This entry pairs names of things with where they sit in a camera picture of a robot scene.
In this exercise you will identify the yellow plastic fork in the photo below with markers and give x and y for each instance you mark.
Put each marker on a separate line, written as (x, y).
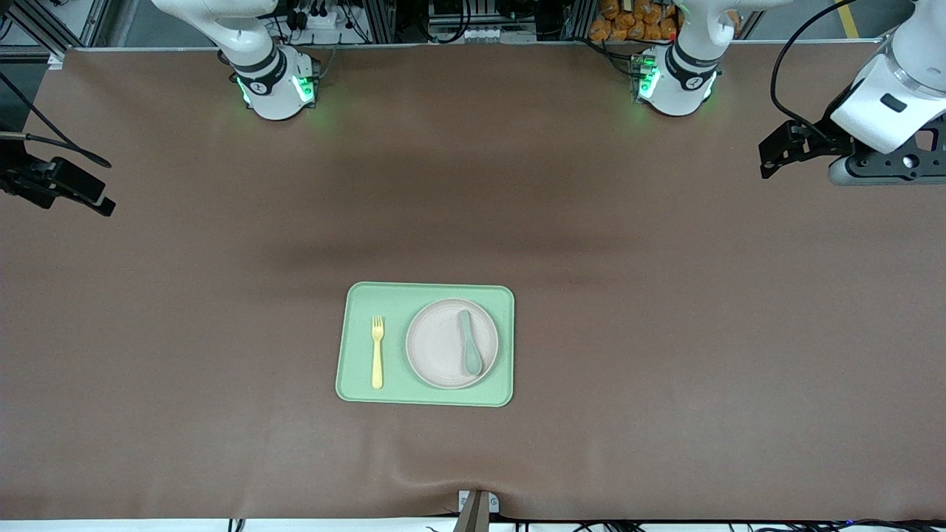
(378, 362)

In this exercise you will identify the white power strip with plugs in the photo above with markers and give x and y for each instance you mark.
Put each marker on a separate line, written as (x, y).
(325, 21)

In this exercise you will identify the light green rectangular tray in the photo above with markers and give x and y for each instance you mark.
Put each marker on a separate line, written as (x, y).
(355, 347)

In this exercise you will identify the green plastic spoon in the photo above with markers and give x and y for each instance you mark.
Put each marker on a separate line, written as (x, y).
(473, 362)

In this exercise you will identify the grey metal post bracket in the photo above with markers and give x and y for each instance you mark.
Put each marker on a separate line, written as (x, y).
(477, 510)

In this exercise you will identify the white flat power strip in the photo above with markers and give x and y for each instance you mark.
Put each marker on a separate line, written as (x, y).
(495, 34)

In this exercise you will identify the aluminium frame profile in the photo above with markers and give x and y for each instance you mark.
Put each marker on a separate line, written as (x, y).
(94, 18)

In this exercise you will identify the round beige plate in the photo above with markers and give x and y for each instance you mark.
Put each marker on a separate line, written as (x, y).
(436, 343)

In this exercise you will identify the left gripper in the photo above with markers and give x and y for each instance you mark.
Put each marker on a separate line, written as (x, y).
(822, 140)

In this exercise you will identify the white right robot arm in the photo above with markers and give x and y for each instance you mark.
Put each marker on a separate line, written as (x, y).
(273, 89)

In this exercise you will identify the brown table mat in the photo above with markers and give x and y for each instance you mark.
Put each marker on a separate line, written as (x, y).
(665, 295)

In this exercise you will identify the orange snack bag pile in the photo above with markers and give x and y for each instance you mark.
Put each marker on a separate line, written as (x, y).
(621, 22)

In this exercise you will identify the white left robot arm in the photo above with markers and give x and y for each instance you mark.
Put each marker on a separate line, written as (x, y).
(680, 81)

